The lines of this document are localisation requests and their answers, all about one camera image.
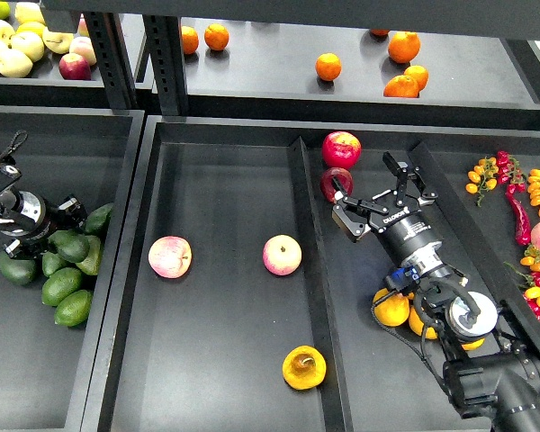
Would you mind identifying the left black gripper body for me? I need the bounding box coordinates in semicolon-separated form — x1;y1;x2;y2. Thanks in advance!
2;191;57;252

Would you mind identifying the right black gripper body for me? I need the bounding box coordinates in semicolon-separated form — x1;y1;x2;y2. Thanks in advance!
369;191;443;268

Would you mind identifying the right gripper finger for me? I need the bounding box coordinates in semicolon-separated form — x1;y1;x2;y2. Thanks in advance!
382;152;437;208
331;175;385;243

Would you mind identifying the dark green avocado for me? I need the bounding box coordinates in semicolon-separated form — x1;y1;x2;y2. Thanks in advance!
48;229;90;264

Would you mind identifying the yellow pear with stem up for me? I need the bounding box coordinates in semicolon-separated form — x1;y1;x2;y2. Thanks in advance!
282;346;327;391

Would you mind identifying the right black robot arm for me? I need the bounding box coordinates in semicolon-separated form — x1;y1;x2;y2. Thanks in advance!
326;153;540;431

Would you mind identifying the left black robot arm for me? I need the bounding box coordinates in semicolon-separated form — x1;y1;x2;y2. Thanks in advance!
0;130;87;259

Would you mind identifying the dark avocado far left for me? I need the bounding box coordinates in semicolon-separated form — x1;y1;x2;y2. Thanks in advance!
0;251;38;285

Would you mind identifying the green avocado middle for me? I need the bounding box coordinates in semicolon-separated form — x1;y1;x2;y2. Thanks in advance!
41;251;70;277

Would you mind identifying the bright green avocado centre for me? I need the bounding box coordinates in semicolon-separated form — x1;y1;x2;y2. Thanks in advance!
41;267;83;307

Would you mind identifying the green avocado right of pile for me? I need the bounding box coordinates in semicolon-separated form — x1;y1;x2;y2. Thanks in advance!
76;235;104;276

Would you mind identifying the yellow pear left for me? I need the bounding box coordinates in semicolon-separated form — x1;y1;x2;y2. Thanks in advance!
374;293;410;328

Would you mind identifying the bright green avocado lowest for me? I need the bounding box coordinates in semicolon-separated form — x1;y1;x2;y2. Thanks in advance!
54;290;93;327

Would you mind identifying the yellow pear upper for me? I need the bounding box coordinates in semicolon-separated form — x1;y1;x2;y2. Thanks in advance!
408;304;440;339

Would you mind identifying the yellow pear lower right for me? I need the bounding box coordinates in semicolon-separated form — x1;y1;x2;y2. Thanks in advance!
462;337;485;351

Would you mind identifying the dark red apple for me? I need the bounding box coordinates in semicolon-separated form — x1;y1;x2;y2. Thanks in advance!
320;167;354;203

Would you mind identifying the bright red apple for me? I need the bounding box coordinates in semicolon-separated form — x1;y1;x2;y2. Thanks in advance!
321;130;362;170

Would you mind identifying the orange cherry tomato vine left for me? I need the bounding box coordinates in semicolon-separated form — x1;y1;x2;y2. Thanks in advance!
464;157;499;207

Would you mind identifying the pink apple centre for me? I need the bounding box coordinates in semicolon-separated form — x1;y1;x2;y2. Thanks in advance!
263;234;302;276

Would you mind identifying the orange on shelf front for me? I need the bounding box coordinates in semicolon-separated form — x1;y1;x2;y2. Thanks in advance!
383;75;419;98

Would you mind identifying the orange on shelf right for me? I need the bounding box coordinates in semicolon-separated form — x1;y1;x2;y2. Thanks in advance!
404;65;429;92

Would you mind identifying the red cherry tomato vine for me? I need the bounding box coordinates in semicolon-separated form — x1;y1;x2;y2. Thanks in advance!
496;150;527;194

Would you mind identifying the black upper shelf right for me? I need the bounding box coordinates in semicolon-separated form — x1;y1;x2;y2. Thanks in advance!
135;16;540;132

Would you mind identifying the black shelf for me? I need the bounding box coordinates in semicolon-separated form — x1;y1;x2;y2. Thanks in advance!
135;16;540;132
0;12;149;109

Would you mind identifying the pink apple left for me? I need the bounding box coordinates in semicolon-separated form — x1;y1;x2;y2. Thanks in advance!
148;236;192;279

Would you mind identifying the red chili pepper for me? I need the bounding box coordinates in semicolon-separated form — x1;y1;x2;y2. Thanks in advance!
505;184;531;246

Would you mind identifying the black upper shelf left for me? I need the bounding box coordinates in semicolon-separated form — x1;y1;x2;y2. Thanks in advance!
0;12;149;109

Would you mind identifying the large orange on shelf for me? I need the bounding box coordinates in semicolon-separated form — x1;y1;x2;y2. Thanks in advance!
388;31;421;64

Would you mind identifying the black tray divider right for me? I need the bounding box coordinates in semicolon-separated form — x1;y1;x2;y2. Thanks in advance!
410;137;540;355

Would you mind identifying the black tray divider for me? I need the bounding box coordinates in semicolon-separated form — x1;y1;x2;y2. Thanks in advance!
410;137;540;355
287;137;354;431

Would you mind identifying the orange on shelf centre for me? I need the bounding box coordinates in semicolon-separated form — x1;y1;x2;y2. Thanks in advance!
315;52;342;82

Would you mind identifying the black left tray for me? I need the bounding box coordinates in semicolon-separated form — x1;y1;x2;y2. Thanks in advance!
0;106;145;431

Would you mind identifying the red apple on shelf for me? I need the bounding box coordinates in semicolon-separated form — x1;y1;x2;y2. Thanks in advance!
58;53;92;81

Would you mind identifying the orange partly hidden top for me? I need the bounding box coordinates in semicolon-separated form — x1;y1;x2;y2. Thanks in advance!
369;29;390;37

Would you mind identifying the mixed cherry tomato bunch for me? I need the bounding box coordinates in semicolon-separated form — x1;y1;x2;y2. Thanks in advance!
505;244;540;322

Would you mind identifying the black tray divider left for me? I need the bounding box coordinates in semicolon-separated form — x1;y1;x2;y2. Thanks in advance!
287;137;354;431

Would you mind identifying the green avocado by tray wall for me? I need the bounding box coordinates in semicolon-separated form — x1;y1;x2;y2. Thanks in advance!
84;202;113;239

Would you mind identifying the black shelf post left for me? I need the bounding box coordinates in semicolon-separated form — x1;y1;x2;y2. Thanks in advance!
84;12;138;110

